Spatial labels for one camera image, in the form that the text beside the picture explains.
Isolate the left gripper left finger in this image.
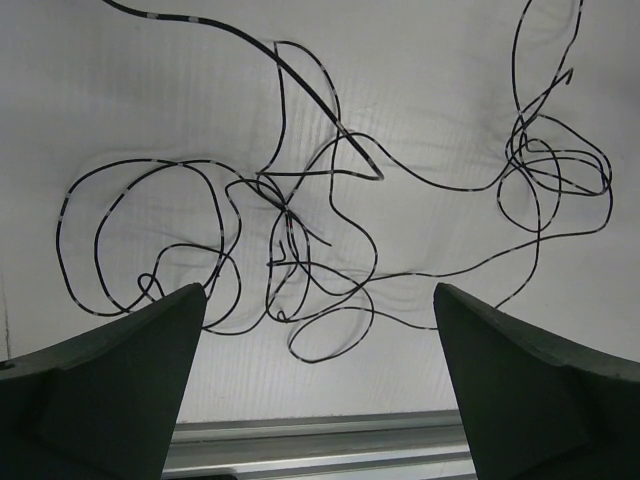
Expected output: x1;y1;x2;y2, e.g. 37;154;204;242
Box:
1;283;207;479

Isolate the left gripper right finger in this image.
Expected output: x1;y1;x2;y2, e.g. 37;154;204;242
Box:
433;283;639;479

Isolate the bundle of thin wires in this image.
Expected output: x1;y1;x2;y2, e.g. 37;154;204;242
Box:
55;0;614;365

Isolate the thin wire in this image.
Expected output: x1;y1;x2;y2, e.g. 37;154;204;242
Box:
102;0;386;181

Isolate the aluminium mounting rail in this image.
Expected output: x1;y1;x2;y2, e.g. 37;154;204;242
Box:
162;410;476;479

